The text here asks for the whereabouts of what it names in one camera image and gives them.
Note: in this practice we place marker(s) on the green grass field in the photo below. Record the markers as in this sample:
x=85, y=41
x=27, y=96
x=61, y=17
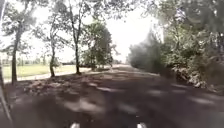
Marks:
x=30, y=70

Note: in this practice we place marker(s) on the pale side path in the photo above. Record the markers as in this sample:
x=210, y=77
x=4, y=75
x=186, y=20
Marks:
x=43, y=76

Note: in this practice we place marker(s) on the robot's own part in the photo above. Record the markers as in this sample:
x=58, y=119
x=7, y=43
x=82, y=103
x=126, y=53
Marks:
x=142, y=125
x=75, y=125

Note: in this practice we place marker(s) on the wood of trees and bushes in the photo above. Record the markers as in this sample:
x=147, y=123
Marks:
x=186, y=50

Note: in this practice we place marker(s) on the dark dirt path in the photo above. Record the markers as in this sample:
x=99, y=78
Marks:
x=113, y=96

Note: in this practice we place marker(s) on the row of trees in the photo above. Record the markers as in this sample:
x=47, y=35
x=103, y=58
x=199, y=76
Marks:
x=76, y=43

